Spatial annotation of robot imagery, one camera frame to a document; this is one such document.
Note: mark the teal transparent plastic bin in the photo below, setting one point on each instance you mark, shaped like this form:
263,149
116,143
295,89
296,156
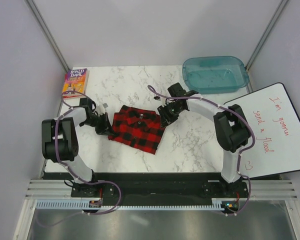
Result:
215,74

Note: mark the Roald Dahl paperback book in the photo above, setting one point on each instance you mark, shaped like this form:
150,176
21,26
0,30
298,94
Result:
75,83

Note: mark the whiteboard with red writing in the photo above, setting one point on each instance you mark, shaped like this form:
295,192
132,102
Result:
276,127

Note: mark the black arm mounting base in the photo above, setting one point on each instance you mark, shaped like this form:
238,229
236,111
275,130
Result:
133,186

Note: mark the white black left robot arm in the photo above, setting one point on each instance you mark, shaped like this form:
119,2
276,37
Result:
59,142

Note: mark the aluminium frame rail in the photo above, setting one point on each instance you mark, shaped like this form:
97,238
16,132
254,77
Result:
261,190

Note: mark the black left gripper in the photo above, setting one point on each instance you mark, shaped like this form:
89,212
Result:
106,128

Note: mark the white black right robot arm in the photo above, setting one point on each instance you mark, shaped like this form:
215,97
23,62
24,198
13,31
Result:
231,126

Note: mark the right aluminium corner post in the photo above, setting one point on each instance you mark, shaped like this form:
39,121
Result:
267,32

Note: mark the white slotted cable duct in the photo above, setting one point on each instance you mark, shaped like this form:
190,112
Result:
90,205

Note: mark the aluminium corner post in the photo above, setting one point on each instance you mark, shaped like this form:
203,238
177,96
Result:
267,32
47,33

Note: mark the red black plaid shirt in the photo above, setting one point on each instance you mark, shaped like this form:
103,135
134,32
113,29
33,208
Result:
138,128

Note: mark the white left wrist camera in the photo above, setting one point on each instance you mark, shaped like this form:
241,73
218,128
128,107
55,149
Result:
102,108

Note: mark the left aluminium corner post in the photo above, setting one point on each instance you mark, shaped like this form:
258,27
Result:
47,33

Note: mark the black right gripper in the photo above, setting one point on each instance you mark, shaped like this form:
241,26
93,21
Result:
166,118

